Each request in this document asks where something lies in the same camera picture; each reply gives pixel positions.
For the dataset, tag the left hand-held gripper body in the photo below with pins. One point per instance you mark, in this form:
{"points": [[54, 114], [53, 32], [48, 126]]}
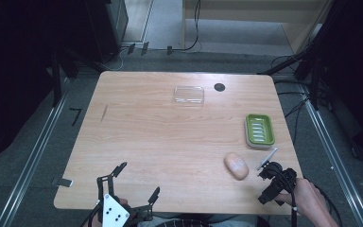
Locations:
{"points": [[115, 210]]}

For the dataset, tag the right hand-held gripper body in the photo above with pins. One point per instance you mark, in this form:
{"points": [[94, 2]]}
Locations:
{"points": [[277, 184]]}

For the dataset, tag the green soap dish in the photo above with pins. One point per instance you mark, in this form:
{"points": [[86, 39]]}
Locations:
{"points": [[259, 130]]}

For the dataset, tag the tan oval bread roll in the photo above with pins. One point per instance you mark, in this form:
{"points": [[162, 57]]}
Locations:
{"points": [[236, 166]]}

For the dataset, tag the person's left hand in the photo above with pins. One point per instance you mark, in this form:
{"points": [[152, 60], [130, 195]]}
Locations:
{"points": [[123, 201]]}

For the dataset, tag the person's right hand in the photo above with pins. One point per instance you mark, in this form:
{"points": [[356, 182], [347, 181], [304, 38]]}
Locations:
{"points": [[307, 197]]}

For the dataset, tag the grey tape strip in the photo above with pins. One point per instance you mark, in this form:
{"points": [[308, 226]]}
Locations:
{"points": [[63, 182]]}

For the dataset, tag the black angled floor tape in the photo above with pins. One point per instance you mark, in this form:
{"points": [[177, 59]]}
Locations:
{"points": [[75, 114]]}

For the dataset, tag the black round table grommet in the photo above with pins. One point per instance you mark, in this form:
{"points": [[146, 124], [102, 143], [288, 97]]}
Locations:
{"points": [[219, 87]]}

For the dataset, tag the clear plastic container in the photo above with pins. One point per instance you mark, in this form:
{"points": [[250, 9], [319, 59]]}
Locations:
{"points": [[189, 95]]}

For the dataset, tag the light wooden furniture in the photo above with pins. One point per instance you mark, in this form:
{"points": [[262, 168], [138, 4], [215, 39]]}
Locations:
{"points": [[296, 19]]}

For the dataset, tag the black cabinet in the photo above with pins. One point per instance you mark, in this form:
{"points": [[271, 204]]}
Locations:
{"points": [[107, 28]]}

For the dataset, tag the metal floor rail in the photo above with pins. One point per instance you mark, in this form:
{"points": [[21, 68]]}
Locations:
{"points": [[337, 164], [34, 151]]}

